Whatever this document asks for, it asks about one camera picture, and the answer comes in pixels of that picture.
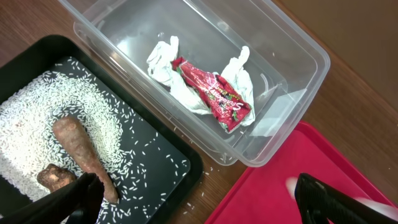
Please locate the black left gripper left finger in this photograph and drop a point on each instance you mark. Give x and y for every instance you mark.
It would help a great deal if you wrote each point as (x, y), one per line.
(77, 202)

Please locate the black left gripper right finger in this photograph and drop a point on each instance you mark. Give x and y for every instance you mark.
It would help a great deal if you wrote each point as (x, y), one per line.
(319, 203)

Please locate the brown food scrap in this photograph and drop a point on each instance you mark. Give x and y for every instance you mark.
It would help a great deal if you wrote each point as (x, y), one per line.
(54, 177)

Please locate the red plastic tray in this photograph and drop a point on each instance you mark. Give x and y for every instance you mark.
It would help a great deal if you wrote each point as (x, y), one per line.
(261, 196)

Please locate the brown root vegetable piece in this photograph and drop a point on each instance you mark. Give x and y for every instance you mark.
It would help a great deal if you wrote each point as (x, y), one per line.
(72, 136)

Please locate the white rice pile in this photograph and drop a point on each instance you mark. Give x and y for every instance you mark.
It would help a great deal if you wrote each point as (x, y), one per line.
(143, 166)

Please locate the red snack wrapper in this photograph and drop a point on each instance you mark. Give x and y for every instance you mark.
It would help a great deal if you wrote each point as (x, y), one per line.
(225, 103)

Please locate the black waste tray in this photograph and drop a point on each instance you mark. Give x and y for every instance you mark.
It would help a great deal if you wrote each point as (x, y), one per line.
(38, 58)

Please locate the clear plastic waste bin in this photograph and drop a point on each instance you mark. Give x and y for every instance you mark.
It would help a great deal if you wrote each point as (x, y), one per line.
(286, 65)

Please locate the white crumpled tissue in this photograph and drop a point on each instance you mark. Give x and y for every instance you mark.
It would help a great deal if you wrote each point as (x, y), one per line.
(160, 69)

